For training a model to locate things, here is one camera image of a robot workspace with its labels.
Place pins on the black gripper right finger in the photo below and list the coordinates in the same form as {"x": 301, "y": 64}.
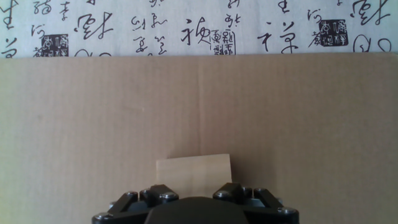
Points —
{"x": 233, "y": 191}

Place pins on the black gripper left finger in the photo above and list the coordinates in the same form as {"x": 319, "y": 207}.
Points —
{"x": 155, "y": 193}

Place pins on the light wooden block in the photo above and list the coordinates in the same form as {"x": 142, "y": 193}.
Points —
{"x": 192, "y": 174}

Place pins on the brown cardboard sheet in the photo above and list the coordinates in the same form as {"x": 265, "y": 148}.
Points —
{"x": 93, "y": 124}

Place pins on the white calligraphy print cloth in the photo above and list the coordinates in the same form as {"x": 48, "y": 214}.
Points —
{"x": 186, "y": 12}

